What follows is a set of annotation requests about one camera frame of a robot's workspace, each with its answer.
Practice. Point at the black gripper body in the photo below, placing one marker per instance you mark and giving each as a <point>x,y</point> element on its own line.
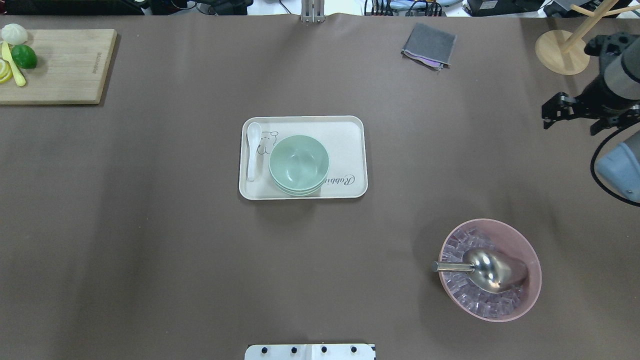
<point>598,98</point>

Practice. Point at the green bowl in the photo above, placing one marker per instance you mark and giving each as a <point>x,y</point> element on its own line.
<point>299,162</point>
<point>279,186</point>
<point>300,194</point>

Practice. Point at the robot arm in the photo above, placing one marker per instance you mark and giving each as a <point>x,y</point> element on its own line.
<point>617,172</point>

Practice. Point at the wooden mug tree stand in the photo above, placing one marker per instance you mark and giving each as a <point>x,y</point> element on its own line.
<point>562,51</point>

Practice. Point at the grey folded cloth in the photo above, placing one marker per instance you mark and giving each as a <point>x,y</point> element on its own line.
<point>430,46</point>

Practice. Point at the metal scoop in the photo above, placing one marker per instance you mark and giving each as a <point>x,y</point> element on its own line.
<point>488,269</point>

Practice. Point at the pink bowl with ice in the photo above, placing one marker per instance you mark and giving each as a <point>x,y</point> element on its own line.
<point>496,235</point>

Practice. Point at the cream serving tray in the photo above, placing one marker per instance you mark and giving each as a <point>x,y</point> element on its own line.
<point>342,135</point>

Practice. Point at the green bowl on tray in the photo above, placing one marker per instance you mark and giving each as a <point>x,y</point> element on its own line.
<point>300,194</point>

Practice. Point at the white ceramic spoon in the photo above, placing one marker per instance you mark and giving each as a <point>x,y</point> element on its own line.
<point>254,136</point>

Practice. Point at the bamboo cutting board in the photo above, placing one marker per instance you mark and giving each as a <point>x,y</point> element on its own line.
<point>72,68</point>

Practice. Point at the green lime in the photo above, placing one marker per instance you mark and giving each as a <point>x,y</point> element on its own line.
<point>24,56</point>

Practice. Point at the white garlic bulb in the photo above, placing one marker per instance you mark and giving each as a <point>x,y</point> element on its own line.
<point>14,34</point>

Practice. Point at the lemon slice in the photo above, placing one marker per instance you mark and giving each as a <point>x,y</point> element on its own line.
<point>6,72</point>

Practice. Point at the yellow plastic knife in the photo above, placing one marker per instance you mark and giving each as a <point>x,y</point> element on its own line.
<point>18,77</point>

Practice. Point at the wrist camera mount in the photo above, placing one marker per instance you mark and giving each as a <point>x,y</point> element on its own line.
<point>608,47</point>

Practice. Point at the aluminium frame post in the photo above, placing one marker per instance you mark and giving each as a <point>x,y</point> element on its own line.
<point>312,11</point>

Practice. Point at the white camera pole base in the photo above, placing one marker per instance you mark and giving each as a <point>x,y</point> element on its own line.
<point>311,351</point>

